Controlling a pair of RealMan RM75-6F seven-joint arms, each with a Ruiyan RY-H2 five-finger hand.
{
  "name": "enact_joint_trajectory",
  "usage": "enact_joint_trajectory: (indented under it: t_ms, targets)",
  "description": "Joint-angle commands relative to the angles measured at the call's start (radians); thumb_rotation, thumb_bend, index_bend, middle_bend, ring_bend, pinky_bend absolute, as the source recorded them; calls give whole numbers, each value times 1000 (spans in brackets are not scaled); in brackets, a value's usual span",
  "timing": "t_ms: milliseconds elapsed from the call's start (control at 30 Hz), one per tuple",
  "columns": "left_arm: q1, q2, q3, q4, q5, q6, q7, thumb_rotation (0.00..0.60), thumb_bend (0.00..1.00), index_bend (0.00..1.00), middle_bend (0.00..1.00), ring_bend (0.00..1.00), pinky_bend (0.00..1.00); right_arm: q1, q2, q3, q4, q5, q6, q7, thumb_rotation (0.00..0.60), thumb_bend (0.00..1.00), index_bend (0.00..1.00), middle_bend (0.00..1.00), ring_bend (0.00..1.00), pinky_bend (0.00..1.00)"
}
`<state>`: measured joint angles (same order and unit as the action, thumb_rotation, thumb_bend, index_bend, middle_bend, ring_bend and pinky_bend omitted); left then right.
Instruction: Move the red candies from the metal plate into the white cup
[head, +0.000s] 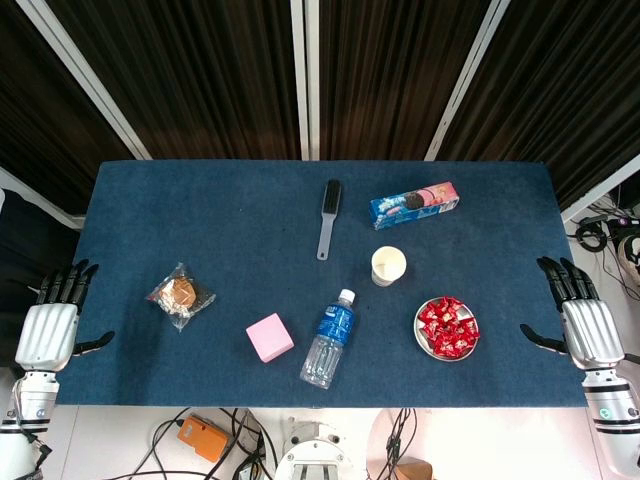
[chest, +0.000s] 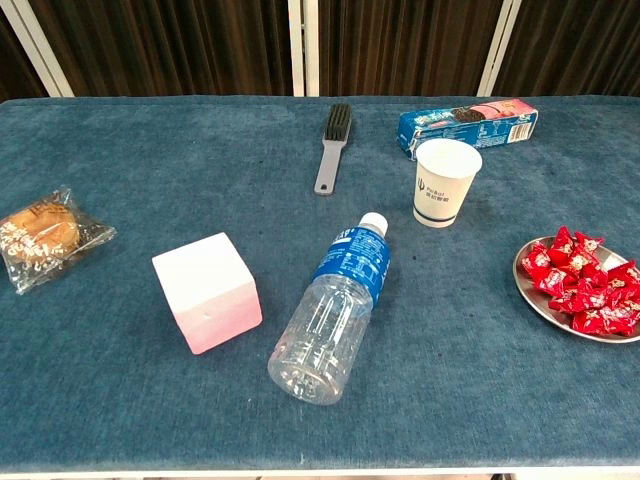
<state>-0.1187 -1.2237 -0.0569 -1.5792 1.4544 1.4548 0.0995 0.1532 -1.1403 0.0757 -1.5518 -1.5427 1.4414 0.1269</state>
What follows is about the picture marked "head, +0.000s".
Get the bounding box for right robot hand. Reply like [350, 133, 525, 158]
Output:
[519, 255, 626, 372]

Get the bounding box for white round object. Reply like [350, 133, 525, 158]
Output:
[617, 233, 640, 279]

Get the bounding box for white partition frame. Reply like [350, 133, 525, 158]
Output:
[14, 0, 153, 161]
[423, 0, 512, 162]

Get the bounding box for white partition post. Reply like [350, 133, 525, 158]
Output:
[304, 0, 322, 161]
[289, 0, 311, 161]

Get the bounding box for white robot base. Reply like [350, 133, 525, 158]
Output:
[274, 417, 354, 480]

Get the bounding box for black floor cable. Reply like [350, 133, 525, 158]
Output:
[117, 407, 281, 480]
[382, 407, 419, 480]

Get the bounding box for clear bottle blue label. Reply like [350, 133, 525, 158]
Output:
[299, 288, 357, 390]

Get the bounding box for dark brown pleated curtain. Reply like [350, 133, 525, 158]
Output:
[317, 0, 494, 161]
[0, 0, 136, 216]
[439, 0, 640, 212]
[44, 0, 303, 161]

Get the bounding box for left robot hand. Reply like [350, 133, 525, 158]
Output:
[13, 258, 116, 374]

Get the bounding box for bread in clear wrapper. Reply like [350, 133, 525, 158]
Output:
[145, 262, 217, 334]

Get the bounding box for silver metal plate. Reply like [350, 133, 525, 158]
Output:
[413, 295, 481, 360]

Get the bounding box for pink foam cube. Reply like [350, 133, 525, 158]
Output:
[245, 312, 295, 363]

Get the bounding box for pale round disc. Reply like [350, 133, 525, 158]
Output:
[367, 407, 436, 480]

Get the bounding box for orange box device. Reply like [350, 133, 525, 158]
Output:
[177, 414, 231, 464]

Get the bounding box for white paper cup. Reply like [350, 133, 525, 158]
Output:
[370, 245, 407, 288]

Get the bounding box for blue felt table cloth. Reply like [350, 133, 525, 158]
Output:
[53, 159, 589, 409]

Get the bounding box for brown wooden block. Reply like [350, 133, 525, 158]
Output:
[394, 457, 434, 480]

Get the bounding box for grey brush black bristles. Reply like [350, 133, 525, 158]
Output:
[315, 179, 343, 262]

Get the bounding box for coiled black cable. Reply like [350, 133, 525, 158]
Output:
[574, 214, 609, 251]

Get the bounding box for blue pink cookie box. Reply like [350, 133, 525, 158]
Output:
[369, 181, 461, 231]

